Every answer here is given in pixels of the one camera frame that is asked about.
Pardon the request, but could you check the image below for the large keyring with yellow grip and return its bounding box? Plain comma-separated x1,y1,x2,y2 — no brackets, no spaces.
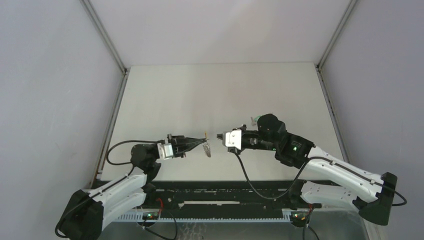
202,131,212,158

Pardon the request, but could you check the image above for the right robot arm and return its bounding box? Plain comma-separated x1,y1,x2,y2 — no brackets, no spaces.
216,113,398,226

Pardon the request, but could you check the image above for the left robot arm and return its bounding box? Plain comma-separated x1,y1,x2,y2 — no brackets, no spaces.
54,134,208,240

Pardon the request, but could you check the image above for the key with green tag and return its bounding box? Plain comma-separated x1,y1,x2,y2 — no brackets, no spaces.
250,116,260,127

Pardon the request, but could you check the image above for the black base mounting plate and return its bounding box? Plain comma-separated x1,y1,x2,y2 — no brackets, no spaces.
141,180,311,220

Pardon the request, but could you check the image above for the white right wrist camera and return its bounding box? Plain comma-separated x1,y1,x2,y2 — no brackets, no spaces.
222,129,243,153

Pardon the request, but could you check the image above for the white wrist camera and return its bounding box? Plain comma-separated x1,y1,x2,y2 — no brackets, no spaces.
222,129,243,153
157,143,175,160

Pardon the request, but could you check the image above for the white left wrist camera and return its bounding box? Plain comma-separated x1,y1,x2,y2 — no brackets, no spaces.
157,143,175,160

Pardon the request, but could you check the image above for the black left camera cable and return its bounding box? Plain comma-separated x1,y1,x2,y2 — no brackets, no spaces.
105,139,160,167

